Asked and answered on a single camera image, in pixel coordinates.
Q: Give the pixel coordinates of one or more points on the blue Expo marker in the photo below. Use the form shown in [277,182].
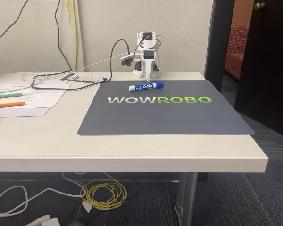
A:
[143,86]

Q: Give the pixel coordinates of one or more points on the green marker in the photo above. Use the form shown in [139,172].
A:
[7,95]

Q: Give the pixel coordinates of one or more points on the orange marker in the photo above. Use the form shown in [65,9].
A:
[8,105]

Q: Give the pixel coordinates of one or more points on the yellow marker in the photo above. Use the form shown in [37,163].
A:
[4,102]

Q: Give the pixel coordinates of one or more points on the grey WOWROBO mat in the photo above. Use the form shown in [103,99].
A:
[165,110]

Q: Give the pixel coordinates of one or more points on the dotted grid pad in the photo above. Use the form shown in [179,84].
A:
[86,77]

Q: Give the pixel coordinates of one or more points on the red patterned chair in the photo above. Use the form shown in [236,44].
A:
[237,54]

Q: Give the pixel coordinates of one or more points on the white printed paper sheet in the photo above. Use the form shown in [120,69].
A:
[37,96]

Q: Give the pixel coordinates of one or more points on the cream table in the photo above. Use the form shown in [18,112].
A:
[61,146]

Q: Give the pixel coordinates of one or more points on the dark wooden door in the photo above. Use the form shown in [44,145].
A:
[266,70]

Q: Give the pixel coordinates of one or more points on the brass door knob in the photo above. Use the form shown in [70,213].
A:
[259,5]

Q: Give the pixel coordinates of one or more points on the grey metal table leg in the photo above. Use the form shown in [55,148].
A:
[186,200]

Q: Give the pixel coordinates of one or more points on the white blank paper sheet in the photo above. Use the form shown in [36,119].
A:
[19,112]

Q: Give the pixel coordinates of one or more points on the white power adapter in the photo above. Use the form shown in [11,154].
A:
[43,221]

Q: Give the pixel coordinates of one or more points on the white camera box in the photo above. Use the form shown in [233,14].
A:
[125,60]

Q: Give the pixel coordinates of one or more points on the black door frame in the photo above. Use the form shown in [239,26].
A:
[218,42]

